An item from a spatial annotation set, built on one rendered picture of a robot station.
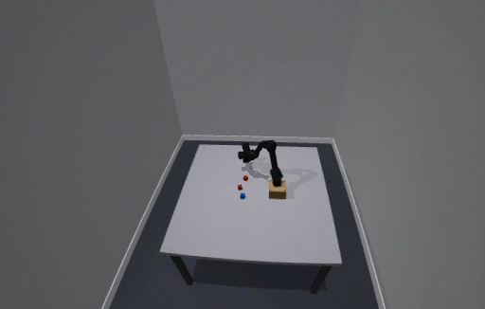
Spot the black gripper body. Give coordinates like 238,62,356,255
242,142,250,163

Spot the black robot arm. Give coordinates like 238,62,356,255
238,140,283,187

